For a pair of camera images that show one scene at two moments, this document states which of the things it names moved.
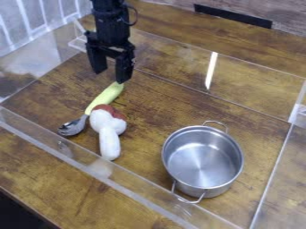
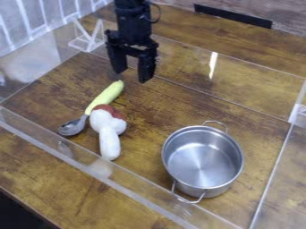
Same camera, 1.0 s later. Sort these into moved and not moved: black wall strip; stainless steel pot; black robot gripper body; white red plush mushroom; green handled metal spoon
Moved: black robot gripper body
Not moved: black wall strip; green handled metal spoon; white red plush mushroom; stainless steel pot
